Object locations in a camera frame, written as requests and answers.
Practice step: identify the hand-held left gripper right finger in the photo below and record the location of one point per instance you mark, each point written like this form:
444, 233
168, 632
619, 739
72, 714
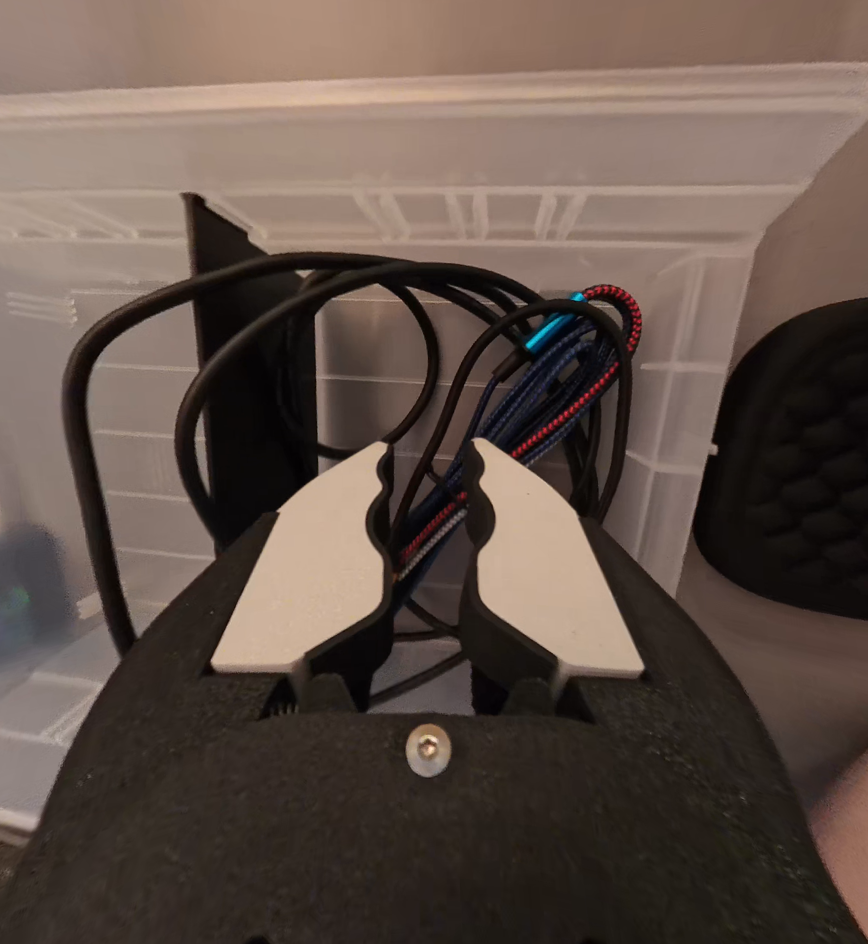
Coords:
552, 590

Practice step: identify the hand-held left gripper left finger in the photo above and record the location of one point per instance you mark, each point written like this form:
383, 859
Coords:
301, 590

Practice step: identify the clear plastic bin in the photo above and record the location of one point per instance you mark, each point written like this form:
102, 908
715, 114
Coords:
404, 133

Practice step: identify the person's right forearm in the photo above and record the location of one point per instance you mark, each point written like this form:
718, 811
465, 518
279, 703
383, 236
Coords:
862, 841

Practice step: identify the black power station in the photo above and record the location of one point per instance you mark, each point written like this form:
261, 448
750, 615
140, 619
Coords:
14, 605

